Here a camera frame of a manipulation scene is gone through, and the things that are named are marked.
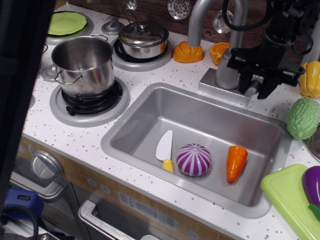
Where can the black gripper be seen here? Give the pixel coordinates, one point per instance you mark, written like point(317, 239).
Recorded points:
point(274, 67)

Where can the silver faucet lever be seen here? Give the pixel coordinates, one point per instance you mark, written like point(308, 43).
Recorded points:
point(254, 86)

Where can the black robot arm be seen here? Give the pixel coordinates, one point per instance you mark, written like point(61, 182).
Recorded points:
point(286, 20)

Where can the silver toy faucet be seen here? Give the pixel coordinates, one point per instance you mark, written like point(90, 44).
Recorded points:
point(221, 82)

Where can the yellow toy bell pepper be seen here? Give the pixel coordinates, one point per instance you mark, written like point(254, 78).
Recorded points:
point(309, 82)

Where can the green toy bitter melon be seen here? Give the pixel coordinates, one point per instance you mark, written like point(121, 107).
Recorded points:
point(303, 118)

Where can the hanging steel ladle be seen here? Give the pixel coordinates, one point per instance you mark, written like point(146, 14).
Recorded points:
point(219, 24)

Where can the orange toy carrot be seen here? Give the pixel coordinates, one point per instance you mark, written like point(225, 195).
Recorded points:
point(236, 159)

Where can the orange toy pumpkin half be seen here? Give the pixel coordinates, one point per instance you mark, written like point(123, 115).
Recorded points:
point(183, 53)

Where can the silver toy sink basin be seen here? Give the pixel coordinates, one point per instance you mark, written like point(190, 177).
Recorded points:
point(212, 149)

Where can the steel bowl rim right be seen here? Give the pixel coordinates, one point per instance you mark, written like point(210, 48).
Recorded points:
point(313, 144)

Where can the purple striped toy onion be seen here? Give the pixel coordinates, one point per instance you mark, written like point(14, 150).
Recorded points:
point(194, 159)

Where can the hanging steel strainer spoon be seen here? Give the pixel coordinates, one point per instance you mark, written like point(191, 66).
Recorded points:
point(179, 9)

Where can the green cutting board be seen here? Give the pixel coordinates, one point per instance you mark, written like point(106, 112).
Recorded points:
point(285, 190)

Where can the purple toy eggplant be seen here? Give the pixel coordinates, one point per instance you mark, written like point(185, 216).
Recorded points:
point(311, 187)

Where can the small lidded steel pot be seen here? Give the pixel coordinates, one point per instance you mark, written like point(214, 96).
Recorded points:
point(143, 39)

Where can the back right stove burner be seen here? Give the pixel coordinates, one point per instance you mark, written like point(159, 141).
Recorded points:
point(145, 65)

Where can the stove burner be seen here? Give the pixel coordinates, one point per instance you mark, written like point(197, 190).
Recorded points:
point(90, 113)
point(145, 65)
point(55, 40)

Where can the silver stove knob top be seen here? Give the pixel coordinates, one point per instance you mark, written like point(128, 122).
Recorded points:
point(112, 27)

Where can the silver stove knob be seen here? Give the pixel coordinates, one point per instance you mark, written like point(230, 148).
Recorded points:
point(50, 74)
point(112, 27)

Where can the front stove burner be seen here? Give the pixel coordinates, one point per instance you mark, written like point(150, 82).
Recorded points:
point(90, 113)

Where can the large steel pot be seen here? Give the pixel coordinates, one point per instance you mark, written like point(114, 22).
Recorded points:
point(84, 67)

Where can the green toy plate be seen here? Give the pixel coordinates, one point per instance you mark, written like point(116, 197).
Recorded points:
point(66, 23)

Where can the back left stove burner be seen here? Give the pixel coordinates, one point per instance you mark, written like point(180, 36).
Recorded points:
point(55, 40)

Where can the silver stove knob middle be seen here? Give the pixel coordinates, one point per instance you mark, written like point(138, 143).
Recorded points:
point(50, 74)

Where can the silver oven knob front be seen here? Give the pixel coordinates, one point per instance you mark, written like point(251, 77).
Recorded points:
point(44, 166)

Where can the white toy knife yellow handle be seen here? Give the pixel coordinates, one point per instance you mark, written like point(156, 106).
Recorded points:
point(164, 151)

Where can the silver oven door handle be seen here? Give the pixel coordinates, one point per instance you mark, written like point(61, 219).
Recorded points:
point(86, 215)

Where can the dark foreground post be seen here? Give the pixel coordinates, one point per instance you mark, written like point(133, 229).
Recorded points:
point(23, 31)

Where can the blue clamp with black cable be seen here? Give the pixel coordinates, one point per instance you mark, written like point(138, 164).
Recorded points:
point(21, 204)

